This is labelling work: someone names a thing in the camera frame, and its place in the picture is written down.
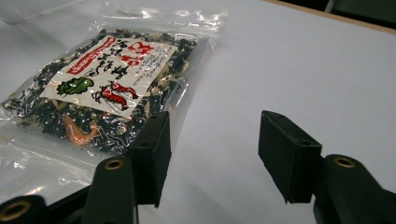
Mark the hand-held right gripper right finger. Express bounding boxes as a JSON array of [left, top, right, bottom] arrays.
[[258, 110, 396, 224]]

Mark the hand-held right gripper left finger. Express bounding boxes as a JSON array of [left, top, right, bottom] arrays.
[[81, 111, 173, 224]]

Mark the clear dried seaweed packet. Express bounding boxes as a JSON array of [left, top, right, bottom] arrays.
[[0, 0, 230, 204]]

